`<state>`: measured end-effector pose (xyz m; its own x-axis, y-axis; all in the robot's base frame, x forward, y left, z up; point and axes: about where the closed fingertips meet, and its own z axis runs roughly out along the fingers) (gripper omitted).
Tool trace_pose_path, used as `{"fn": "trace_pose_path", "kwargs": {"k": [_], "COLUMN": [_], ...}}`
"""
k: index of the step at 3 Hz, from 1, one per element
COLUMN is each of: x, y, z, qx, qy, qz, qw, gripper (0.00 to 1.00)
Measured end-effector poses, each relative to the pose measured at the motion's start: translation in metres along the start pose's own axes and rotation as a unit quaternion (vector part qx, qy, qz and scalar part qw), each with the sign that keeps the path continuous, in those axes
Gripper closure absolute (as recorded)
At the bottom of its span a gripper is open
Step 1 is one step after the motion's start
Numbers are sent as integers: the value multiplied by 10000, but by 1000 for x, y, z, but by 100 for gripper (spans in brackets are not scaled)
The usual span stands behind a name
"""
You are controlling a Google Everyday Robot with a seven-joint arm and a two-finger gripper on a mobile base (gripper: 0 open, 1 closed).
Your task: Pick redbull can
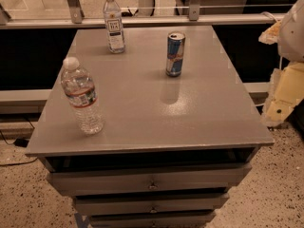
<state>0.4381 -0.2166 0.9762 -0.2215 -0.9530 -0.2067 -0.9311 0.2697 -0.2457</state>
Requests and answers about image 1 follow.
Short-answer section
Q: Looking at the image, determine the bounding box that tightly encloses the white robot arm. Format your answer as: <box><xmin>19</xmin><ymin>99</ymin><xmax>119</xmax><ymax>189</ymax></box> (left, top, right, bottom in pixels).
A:
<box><xmin>258</xmin><ymin>0</ymin><xmax>304</xmax><ymax>62</ymax></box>

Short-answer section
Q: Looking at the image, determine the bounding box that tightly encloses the blue silver Red Bull can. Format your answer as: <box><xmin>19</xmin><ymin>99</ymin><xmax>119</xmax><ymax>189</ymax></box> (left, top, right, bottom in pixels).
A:
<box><xmin>166</xmin><ymin>31</ymin><xmax>185</xmax><ymax>77</ymax></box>

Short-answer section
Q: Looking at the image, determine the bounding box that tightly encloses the grey drawer cabinet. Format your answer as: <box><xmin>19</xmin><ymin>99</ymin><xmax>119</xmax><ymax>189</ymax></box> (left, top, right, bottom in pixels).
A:
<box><xmin>25</xmin><ymin>25</ymin><xmax>276</xmax><ymax>228</ymax></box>

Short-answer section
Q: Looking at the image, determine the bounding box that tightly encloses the clear crinkled water bottle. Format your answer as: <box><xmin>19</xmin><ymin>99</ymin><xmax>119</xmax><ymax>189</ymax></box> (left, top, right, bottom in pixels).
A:
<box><xmin>61</xmin><ymin>57</ymin><xmax>104</xmax><ymax>135</ymax></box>

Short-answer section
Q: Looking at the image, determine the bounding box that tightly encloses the middle grey drawer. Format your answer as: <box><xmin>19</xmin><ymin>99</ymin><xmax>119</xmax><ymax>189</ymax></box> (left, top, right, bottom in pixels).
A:
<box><xmin>74</xmin><ymin>193</ymin><xmax>229</xmax><ymax>216</ymax></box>

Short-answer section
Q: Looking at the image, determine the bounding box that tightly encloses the grey drawer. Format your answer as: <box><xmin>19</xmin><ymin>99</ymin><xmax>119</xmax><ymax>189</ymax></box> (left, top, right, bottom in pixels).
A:
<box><xmin>47</xmin><ymin>163</ymin><xmax>252</xmax><ymax>196</ymax></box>
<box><xmin>89</xmin><ymin>210</ymin><xmax>216</xmax><ymax>228</ymax></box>
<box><xmin>74</xmin><ymin>193</ymin><xmax>229</xmax><ymax>216</ymax></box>

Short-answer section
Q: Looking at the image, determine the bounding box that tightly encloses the top grey drawer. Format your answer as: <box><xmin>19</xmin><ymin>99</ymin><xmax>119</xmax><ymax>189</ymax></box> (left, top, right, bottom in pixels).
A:
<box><xmin>47</xmin><ymin>163</ymin><xmax>252</xmax><ymax>196</ymax></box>

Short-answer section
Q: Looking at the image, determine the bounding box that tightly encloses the tall labelled water bottle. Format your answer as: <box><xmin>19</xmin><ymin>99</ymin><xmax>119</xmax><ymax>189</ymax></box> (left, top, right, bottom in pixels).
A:
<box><xmin>103</xmin><ymin>0</ymin><xmax>125</xmax><ymax>53</ymax></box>

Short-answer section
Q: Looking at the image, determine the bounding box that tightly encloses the bottom grey drawer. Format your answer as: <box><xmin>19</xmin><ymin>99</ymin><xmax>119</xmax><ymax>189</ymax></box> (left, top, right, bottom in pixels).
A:
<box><xmin>89</xmin><ymin>210</ymin><xmax>216</xmax><ymax>228</ymax></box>

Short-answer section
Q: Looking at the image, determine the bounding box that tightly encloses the grey metal railing frame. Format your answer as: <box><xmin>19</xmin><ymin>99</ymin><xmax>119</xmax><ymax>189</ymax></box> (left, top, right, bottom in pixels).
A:
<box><xmin>0</xmin><ymin>0</ymin><xmax>284</xmax><ymax>29</ymax></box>

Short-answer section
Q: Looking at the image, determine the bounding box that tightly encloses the black floor cable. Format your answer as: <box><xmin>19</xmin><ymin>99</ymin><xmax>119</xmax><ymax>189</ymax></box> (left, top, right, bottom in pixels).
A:
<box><xmin>0</xmin><ymin>116</ymin><xmax>38</xmax><ymax>167</ymax></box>

